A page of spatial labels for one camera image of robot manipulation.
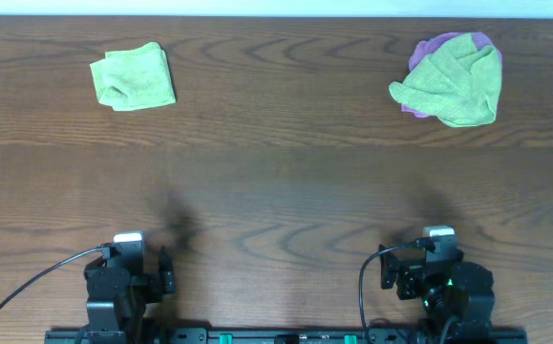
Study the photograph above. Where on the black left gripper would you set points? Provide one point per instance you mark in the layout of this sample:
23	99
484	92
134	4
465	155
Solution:
162	279

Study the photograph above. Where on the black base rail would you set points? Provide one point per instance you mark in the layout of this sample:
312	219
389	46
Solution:
204	336

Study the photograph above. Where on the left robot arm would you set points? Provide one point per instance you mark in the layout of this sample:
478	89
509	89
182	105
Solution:
109	316

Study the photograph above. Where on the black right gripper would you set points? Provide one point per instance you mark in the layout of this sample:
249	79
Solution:
410	273

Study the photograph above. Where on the green microfiber cloth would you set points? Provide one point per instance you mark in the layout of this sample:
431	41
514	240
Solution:
457	84

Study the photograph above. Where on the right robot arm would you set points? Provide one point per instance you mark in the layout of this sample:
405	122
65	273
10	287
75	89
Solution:
457	296

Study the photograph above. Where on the purple cloth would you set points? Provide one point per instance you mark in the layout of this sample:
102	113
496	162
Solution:
425	47

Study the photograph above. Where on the folded green cloth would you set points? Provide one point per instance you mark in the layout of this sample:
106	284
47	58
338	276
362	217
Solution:
135	79

